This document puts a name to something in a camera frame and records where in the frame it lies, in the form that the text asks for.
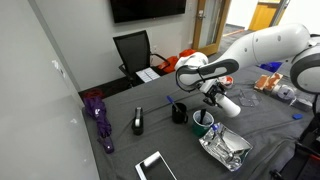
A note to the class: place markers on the white wall fitting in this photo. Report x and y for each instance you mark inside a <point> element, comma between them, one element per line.
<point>57,66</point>

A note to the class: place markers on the blue bin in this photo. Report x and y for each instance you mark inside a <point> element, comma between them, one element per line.
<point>271,66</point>

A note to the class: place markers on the green mug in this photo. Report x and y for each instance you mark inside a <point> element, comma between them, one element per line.
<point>200,128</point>

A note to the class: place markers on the white framed tablet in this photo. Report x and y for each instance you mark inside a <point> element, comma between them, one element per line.
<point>155,168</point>

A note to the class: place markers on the orange snack bag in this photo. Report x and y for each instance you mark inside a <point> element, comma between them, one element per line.
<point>275,81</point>
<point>261,82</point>

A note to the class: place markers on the purple folded umbrella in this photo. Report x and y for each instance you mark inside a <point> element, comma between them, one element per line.
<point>100,116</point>

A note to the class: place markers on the gray tablecloth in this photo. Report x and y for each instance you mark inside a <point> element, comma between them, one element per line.
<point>166,143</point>

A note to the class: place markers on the blue pen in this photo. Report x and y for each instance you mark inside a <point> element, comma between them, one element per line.
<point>171,101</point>

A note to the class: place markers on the black mesh office chair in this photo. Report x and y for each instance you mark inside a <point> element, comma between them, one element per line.
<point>133,51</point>

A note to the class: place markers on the blue capped marker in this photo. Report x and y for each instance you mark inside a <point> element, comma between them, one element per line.
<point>214,128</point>

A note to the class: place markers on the black mug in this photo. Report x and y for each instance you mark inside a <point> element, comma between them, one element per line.
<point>179,116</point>

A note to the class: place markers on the white paper sheet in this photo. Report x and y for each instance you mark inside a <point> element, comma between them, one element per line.
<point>147,74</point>

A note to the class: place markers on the black tape dispenser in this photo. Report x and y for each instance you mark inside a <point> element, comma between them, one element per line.
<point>137,121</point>

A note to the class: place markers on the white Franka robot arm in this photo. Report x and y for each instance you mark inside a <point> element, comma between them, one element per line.
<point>273,43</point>

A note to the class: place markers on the yellow door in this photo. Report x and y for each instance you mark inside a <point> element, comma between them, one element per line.
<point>261,16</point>

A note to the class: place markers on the black wall television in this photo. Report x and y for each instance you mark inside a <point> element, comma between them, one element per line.
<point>146,9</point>

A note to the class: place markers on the small blue object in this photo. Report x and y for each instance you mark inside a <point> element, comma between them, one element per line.
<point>297,116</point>

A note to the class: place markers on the white paper cup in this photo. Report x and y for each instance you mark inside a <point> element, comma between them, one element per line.
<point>230,106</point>

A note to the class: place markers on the pale rectangular box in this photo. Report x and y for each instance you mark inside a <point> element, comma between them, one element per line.
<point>302,104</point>

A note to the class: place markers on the wooden framed door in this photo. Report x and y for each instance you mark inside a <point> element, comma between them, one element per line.
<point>213,26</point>

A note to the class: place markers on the black marker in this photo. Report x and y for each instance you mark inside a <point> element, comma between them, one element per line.
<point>202,115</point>

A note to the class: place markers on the dark red bundle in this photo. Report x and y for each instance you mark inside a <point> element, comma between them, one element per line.
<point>93,93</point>

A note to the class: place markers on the gray metal pole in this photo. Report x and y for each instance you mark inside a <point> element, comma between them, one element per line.
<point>279,11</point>

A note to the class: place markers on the silver foil bag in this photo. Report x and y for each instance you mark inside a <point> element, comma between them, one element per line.
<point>230,150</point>

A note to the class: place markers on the white tape roll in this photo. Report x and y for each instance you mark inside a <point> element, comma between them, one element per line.
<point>286,92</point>

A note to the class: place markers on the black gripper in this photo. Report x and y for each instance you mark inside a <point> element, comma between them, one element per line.
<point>213,90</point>

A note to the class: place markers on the red and white item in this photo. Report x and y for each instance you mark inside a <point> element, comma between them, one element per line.
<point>228,80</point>

